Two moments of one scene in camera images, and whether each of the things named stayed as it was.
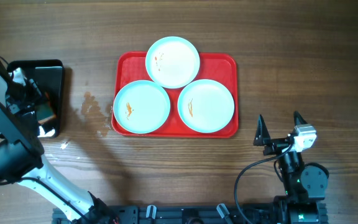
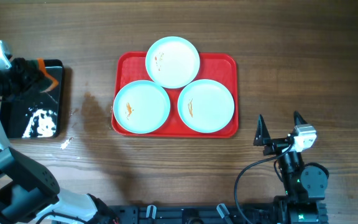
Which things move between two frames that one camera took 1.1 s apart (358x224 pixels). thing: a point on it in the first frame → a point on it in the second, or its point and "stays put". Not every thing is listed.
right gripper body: (278, 145) stays put
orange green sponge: (45, 112) → (53, 83)
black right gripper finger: (298, 119) stays put
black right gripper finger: (262, 132) stays put
